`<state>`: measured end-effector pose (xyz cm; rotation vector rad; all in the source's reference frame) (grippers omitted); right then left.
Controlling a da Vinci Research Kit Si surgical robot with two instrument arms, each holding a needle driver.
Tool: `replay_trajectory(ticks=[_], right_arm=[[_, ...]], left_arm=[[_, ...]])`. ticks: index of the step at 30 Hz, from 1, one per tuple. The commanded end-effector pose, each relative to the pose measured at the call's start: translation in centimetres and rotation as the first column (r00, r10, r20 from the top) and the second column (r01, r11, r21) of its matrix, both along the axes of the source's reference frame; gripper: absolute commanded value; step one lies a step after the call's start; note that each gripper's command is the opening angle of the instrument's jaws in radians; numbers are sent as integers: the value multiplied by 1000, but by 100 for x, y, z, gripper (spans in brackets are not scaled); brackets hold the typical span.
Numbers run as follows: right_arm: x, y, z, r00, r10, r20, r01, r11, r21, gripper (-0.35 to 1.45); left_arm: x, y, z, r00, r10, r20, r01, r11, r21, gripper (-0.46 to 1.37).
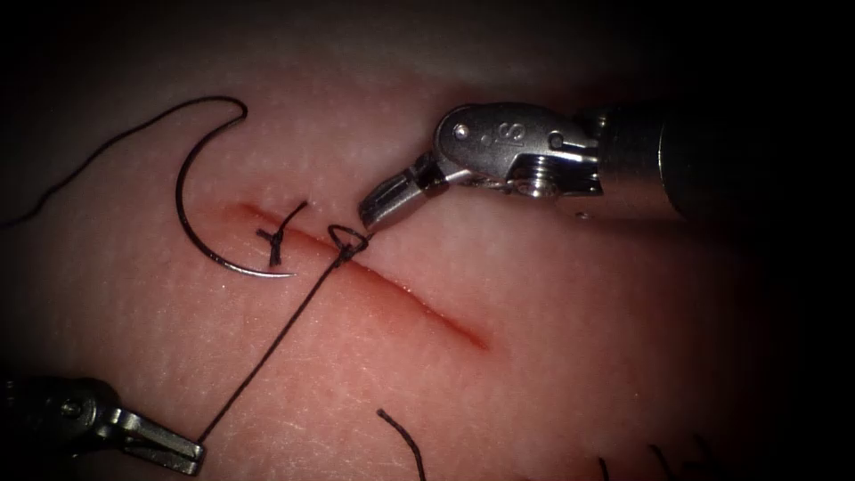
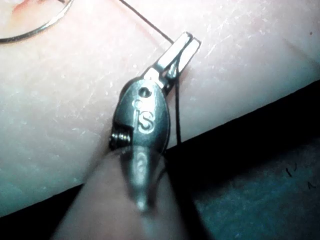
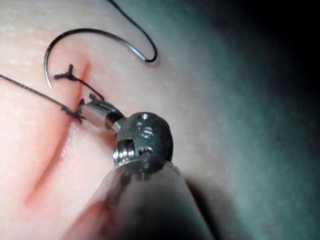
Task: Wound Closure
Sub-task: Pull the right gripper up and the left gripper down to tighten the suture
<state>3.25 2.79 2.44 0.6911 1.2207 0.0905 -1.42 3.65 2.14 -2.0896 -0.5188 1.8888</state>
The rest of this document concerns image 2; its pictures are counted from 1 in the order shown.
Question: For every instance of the blue-green cloth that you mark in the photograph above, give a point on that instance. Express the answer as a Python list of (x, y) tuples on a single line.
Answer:
[(260, 197)]

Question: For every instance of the dark left arm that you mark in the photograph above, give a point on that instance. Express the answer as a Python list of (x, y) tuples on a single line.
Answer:
[(112, 200)]

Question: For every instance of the left arm needle driver jaw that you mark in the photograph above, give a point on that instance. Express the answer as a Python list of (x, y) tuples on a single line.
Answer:
[(172, 51), (187, 56)]

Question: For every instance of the left arm needle driver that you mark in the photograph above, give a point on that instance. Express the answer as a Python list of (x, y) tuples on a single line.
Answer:
[(146, 117)]

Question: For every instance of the black thread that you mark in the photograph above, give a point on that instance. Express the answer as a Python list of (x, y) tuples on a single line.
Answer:
[(178, 107)]

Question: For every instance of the tissue pad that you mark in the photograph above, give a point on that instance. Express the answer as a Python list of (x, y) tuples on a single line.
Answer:
[(100, 82)]

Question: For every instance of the curved steel needle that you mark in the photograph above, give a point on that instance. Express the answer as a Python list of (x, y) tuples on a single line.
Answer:
[(47, 25)]

